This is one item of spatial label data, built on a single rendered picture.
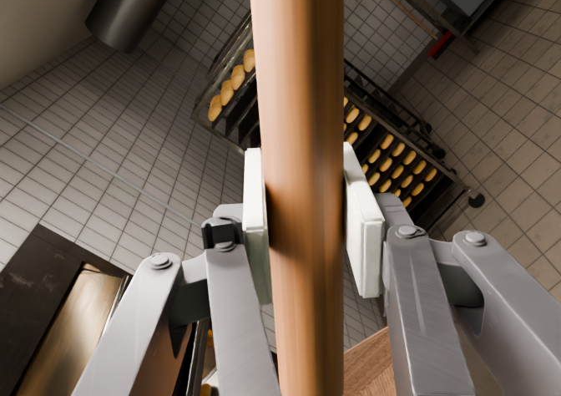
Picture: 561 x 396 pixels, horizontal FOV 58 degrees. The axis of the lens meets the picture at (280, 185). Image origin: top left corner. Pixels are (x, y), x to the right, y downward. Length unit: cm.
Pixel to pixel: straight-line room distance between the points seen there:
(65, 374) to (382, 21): 439
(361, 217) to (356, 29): 511
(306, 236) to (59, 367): 158
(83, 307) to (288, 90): 179
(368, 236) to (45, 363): 162
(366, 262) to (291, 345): 7
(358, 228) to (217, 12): 503
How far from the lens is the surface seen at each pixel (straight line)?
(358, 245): 17
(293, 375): 23
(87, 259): 209
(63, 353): 178
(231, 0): 515
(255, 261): 16
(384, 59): 538
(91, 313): 191
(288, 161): 17
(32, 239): 204
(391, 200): 19
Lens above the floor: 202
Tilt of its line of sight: 17 degrees down
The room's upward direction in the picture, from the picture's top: 56 degrees counter-clockwise
